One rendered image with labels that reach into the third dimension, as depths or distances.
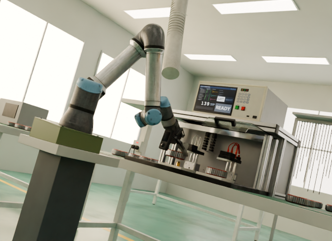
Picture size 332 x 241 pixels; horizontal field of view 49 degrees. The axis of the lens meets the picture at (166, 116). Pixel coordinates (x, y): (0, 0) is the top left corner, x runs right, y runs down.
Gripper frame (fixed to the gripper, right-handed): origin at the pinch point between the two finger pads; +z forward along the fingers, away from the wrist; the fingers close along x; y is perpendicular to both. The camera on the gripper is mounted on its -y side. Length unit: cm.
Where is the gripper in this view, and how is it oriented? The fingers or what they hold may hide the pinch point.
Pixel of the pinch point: (176, 154)
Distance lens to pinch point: 199.2
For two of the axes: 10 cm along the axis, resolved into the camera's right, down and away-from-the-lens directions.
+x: -7.8, -1.3, 6.1
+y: 5.6, -5.8, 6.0
